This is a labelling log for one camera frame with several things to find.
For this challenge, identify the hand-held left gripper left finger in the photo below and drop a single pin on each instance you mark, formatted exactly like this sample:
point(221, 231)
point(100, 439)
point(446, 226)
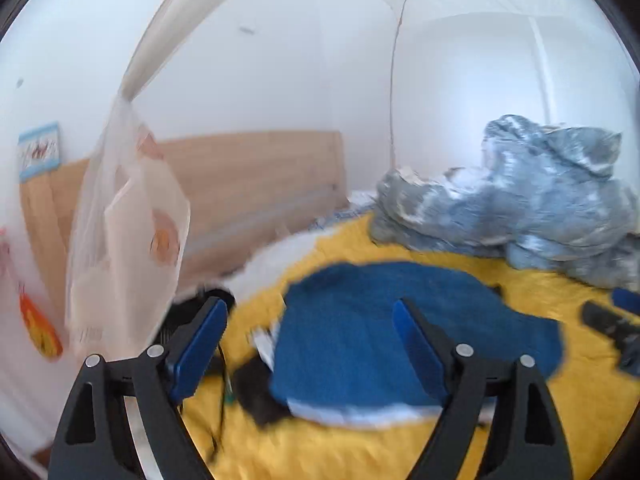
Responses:
point(200, 350)

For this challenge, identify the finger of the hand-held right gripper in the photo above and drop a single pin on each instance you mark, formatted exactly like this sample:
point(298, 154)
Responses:
point(607, 321)
point(627, 300)

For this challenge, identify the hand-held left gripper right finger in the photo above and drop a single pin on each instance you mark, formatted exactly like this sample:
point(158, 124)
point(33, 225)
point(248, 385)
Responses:
point(417, 350)

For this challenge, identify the blue denim shirt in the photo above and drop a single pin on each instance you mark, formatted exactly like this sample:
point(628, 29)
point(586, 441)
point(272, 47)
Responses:
point(340, 340)

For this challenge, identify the black garment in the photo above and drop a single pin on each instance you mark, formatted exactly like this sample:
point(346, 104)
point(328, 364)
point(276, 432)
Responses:
point(255, 390)

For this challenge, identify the white shirt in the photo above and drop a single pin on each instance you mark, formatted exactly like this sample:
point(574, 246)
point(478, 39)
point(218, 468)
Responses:
point(280, 265)

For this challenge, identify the translucent printed plastic bag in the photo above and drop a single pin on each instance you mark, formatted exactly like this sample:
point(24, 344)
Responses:
point(125, 240)

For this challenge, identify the yellow dotted blanket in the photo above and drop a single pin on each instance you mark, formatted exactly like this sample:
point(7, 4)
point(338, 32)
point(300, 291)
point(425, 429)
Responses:
point(325, 450)

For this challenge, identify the grey floral duvet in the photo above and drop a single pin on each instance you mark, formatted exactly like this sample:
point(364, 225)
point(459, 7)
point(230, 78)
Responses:
point(525, 200)

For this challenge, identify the wooden headboard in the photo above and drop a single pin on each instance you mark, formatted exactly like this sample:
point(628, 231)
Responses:
point(250, 175)

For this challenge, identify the blue bordered picture card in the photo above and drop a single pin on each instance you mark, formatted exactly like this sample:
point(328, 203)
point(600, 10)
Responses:
point(40, 150)

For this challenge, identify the white mosquito net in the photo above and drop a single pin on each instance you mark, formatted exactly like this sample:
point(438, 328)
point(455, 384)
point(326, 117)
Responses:
point(165, 35)

